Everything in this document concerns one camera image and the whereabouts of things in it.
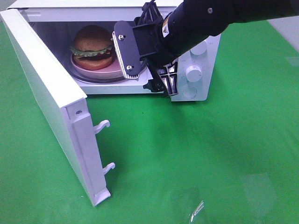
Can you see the burger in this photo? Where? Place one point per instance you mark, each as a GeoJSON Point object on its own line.
{"type": "Point", "coordinates": [93, 48]}

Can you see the white microwave knob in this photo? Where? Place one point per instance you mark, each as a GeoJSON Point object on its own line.
{"type": "Point", "coordinates": [199, 49]}
{"type": "Point", "coordinates": [193, 73]}

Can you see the glass microwave turntable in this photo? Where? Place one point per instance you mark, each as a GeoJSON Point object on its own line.
{"type": "Point", "coordinates": [92, 80]}

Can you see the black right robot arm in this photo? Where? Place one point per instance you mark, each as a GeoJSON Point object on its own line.
{"type": "Point", "coordinates": [195, 20]}

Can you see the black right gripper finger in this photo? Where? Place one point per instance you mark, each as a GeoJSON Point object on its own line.
{"type": "Point", "coordinates": [168, 75]}
{"type": "Point", "coordinates": [150, 86]}

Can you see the lower white microwave knob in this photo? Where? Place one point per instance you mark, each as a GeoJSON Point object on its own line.
{"type": "Point", "coordinates": [193, 73]}

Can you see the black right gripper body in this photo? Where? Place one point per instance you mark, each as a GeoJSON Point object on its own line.
{"type": "Point", "coordinates": [148, 36]}

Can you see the white microwave door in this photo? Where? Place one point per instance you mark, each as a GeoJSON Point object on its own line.
{"type": "Point", "coordinates": [63, 104]}

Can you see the upper white microwave knob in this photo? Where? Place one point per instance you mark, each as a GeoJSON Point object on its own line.
{"type": "Point", "coordinates": [199, 49]}

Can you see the pink plate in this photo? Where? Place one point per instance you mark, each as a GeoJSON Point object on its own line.
{"type": "Point", "coordinates": [110, 72]}

